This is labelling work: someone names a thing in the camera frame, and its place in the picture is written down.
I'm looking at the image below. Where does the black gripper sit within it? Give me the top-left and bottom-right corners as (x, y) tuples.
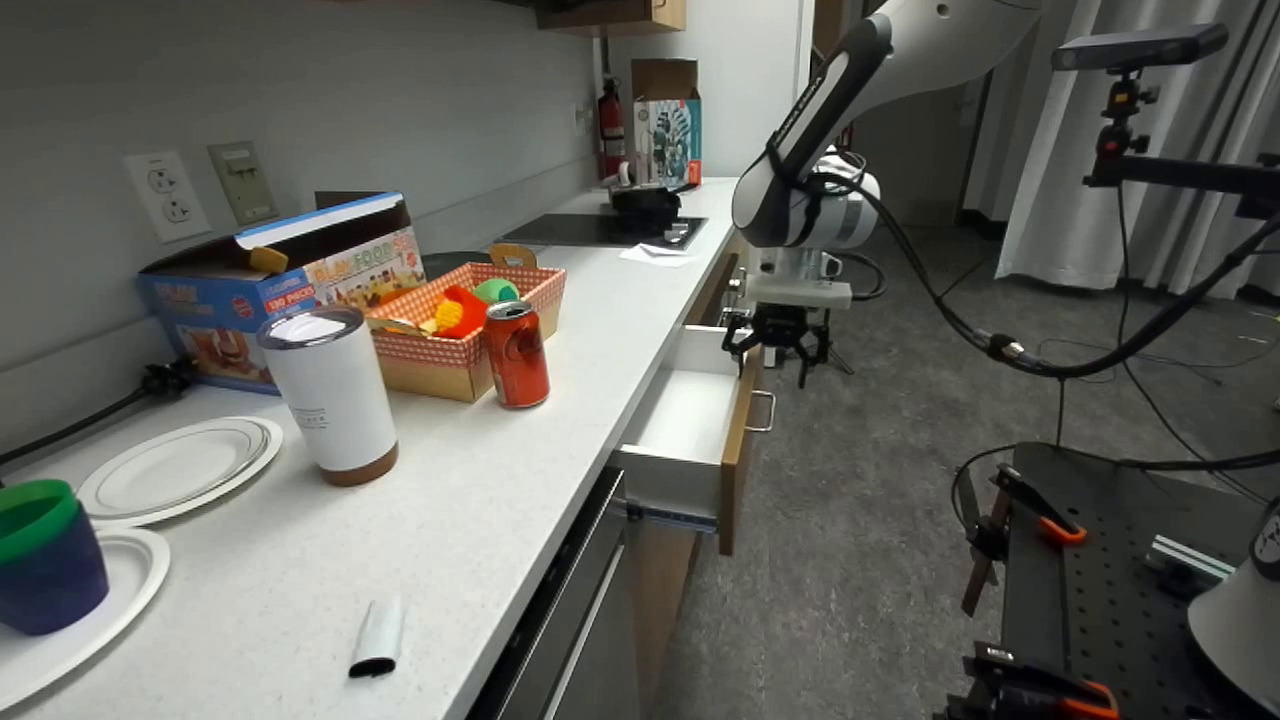
(722, 300), (835, 394)

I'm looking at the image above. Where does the silver drawer handle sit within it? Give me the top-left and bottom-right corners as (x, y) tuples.
(744, 386), (780, 442)

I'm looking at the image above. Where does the wooden front white drawer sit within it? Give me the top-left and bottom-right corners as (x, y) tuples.
(613, 321), (780, 561)

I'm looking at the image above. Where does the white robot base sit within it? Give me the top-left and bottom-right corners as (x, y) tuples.
(1186, 498), (1280, 720)

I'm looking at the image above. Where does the black pot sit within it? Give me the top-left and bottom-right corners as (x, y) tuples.
(610, 177), (689, 233)

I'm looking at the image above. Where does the black stovetop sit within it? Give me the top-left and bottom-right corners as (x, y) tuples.
(498, 209), (708, 257)

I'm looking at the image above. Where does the brown printed cardboard box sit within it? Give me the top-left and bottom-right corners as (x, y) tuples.
(629, 55), (708, 195)

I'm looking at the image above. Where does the red drink can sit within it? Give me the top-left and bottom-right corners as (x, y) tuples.
(482, 300), (557, 418)

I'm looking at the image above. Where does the red fire extinguisher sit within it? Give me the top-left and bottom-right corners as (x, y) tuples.
(592, 77), (631, 185)

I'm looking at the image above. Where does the green toy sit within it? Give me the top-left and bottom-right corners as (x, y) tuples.
(474, 274), (526, 312)

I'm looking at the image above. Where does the wooden cabinet door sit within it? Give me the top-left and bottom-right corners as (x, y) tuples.
(620, 513), (714, 720)

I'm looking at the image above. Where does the orange toy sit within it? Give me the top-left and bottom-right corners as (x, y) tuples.
(436, 281), (493, 339)

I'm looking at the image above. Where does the yellow toy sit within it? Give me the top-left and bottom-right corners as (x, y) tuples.
(422, 296), (468, 339)

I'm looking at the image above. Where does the white curtain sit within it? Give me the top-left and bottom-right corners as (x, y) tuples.
(962, 0), (1280, 300)

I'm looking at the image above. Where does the black dishwasher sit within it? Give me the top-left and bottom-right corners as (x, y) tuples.
(466, 466), (631, 720)

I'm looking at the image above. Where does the black perforated table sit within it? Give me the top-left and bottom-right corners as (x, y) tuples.
(949, 442), (1280, 720)

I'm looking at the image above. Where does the white tumbler with brown base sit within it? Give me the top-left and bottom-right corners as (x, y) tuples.
(255, 308), (406, 491)

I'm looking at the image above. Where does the small black white tube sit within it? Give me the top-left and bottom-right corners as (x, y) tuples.
(346, 592), (407, 686)

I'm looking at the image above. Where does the blue cardboard box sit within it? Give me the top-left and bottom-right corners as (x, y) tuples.
(137, 187), (431, 399)

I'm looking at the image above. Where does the white plate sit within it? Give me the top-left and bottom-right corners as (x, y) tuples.
(77, 414), (288, 532)
(0, 522), (175, 715)

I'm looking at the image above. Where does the green cup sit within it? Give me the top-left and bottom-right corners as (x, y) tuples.
(0, 476), (90, 574)

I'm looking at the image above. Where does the blue cup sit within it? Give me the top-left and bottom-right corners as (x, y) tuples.
(0, 508), (116, 640)

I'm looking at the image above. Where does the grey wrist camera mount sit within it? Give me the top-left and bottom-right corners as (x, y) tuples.
(733, 245), (859, 317)

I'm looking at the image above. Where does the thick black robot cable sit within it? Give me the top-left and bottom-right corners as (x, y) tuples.
(848, 173), (1280, 388)

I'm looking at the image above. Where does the orange handled clamp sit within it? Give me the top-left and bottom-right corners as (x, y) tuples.
(957, 466), (1092, 622)
(962, 644), (1130, 720)

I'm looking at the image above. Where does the silver dishwasher handle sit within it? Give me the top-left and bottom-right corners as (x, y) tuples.
(535, 537), (631, 720)

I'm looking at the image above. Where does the wooden wall shelf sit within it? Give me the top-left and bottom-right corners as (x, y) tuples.
(534, 0), (693, 36)

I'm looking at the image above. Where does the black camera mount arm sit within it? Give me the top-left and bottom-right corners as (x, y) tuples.
(1080, 73), (1280, 223)

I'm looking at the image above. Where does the silver metal rail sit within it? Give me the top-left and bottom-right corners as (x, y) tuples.
(1145, 528), (1239, 589)

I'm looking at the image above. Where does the black exterior camera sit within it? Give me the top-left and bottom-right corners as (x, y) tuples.
(1050, 19), (1232, 80)

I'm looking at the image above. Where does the grey wall switch plate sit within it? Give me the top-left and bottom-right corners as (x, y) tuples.
(203, 135), (284, 228)

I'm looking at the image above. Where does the black power plug cable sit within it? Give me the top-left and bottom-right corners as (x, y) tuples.
(0, 353), (209, 466)

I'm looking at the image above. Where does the white wall outlet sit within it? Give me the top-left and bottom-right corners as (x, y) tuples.
(122, 144), (216, 245)

